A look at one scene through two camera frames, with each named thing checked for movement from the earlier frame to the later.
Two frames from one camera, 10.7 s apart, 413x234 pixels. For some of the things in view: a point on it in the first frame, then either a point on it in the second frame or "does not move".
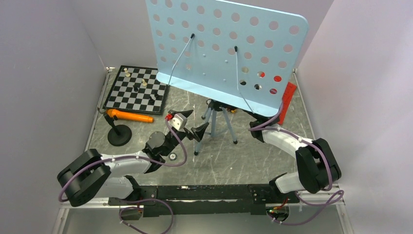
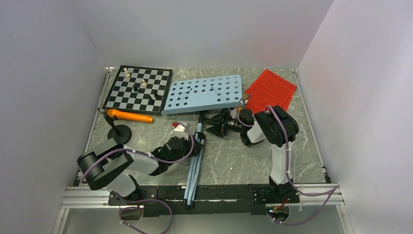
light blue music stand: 236,56 → 197,93
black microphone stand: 119,135 does not move
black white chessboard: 138,89 does not move
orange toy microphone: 121,114 does not move
